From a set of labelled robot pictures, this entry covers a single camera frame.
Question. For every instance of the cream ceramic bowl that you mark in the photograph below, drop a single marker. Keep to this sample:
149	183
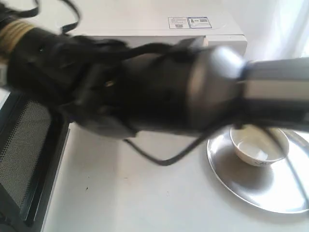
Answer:
258	148

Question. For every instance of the white microwave door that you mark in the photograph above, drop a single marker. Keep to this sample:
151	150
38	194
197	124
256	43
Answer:
32	138

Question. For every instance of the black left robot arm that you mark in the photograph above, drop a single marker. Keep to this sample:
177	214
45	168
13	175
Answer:
112	89

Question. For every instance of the white microwave oven body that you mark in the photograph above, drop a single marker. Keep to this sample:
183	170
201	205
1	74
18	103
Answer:
212	25

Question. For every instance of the blue white label sticker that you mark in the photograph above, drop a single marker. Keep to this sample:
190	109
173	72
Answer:
194	22

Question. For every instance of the round steel tray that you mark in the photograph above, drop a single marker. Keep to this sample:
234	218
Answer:
282	187

